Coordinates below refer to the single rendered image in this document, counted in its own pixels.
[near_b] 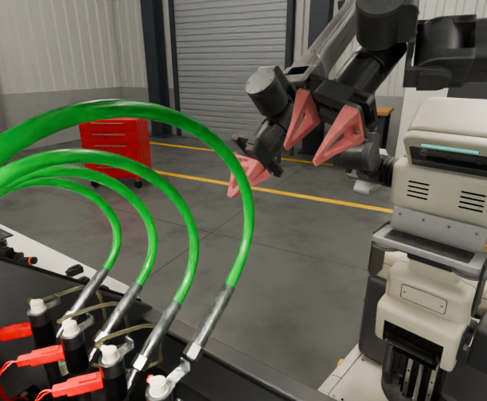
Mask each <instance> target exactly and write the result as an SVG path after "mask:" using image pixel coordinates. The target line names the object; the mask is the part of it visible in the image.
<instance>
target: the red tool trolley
mask: <svg viewBox="0 0 487 401"><path fill-rule="evenodd" d="M79 128H80V137H81V142H82V148H83V149H93V150H102V151H107V152H111V153H114V154H120V155H122V156H124V157H127V158H131V159H133V160H135V161H137V162H140V163H142V164H143V165H145V166H147V167H149V168H151V169H152V165H151V156H150V140H149V131H148V122H147V119H137V118H117V119H101V120H96V121H93V122H89V123H81V124H79ZM85 168H89V169H93V170H96V171H99V172H101V173H105V174H106V175H108V176H110V177H113V178H136V182H135V183H134V186H135V187H136V188H138V189H140V188H141V187H142V182H141V181H140V179H142V177H140V176H138V175H136V174H134V173H131V172H128V171H126V170H124V169H119V168H116V167H113V166H109V165H100V164H93V163H85ZM91 185H92V187H94V188H97V187H98V186H99V183H97V182H94V181H92V182H91Z"/></svg>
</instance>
